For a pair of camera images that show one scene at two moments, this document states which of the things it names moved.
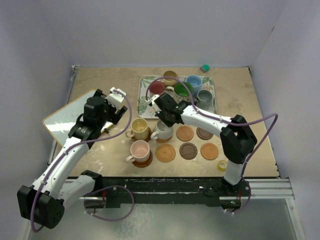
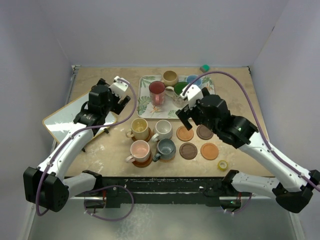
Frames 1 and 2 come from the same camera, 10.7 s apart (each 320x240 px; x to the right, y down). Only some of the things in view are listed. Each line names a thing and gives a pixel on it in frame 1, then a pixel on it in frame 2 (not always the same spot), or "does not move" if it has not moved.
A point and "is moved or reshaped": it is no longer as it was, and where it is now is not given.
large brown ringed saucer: (144, 164) does not move
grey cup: (204, 99) is moved or reshaped
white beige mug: (162, 131) does not move
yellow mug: (139, 129) does not move
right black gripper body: (163, 116) -> (197, 115)
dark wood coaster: (203, 134) does not move
